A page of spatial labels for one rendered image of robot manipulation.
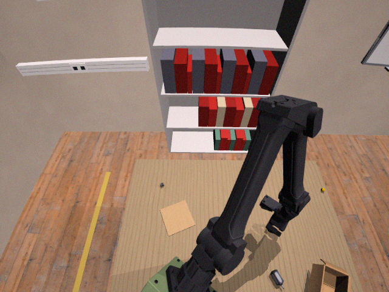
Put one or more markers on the tan mat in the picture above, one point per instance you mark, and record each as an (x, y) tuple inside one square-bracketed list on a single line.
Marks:
[(177, 217)]

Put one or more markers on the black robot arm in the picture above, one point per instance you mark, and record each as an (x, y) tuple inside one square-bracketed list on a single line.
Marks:
[(220, 245)]

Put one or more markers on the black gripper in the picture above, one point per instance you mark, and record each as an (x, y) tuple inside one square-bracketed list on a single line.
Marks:
[(281, 226)]

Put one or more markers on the brown cardboard box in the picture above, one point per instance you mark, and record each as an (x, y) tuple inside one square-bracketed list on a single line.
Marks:
[(335, 278)]

